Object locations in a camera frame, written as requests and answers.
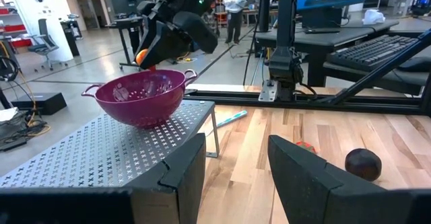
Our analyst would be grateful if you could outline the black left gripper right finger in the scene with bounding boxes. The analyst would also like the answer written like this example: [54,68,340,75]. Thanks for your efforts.
[268,135,388,224]

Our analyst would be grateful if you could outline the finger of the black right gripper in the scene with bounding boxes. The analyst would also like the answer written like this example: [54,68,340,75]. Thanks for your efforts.
[173,11,219,54]
[138,20,195,70]

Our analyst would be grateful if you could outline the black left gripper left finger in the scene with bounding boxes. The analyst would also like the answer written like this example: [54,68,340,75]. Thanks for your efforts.
[126,133,207,224]

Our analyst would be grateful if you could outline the small orange fruit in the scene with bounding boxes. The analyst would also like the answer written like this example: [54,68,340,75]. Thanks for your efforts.
[135,48,150,67]

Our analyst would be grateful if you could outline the red tomato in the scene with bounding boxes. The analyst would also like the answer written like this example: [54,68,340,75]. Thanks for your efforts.
[295,141,317,154]

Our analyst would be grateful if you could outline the large dark avocado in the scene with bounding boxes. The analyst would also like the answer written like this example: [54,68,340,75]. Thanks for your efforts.
[344,147,383,182]

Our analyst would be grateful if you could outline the purple plastic colander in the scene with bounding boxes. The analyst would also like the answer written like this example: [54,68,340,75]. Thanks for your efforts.
[80,68,199,130]

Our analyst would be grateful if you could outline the person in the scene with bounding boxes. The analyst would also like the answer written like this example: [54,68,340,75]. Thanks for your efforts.
[222,0,249,45]

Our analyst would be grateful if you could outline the small black rolling desk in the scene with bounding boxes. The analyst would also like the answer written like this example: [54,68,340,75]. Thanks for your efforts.
[106,15,146,71]

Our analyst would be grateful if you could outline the grey perforated metal shelf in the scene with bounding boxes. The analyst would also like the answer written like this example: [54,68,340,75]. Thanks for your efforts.
[0,99,222,190]

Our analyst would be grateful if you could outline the grey office chair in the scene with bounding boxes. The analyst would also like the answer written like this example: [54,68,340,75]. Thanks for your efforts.
[27,17,69,73]

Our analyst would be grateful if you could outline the black computer desk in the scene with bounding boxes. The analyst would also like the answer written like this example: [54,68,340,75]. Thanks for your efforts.
[255,17,431,97]

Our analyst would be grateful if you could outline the white square pillar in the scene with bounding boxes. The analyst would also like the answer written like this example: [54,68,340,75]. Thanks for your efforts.
[5,0,74,63]

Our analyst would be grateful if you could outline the black box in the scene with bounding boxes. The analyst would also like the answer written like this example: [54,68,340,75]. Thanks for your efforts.
[11,91,68,116]

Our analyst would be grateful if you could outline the red shelf bins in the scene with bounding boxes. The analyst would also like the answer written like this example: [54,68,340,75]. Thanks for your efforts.
[0,7,34,49]

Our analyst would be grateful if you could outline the black computer keyboard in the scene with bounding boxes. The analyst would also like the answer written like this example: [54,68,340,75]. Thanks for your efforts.
[325,34,421,73]

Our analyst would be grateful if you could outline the white paper pile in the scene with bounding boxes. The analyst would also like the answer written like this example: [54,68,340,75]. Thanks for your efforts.
[0,106,20,122]

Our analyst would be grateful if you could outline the white crumpled bag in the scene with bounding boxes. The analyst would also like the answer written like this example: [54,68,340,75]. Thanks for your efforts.
[362,8,387,26]

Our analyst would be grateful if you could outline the teal-handled table knife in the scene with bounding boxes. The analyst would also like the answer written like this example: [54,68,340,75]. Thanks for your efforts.
[215,109,248,129]

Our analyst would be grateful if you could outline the black pedestal cabinet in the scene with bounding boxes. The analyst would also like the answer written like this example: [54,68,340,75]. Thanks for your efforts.
[59,13,81,58]

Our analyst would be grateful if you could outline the yellow floor cable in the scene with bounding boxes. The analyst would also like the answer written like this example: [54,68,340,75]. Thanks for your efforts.
[16,69,52,138]

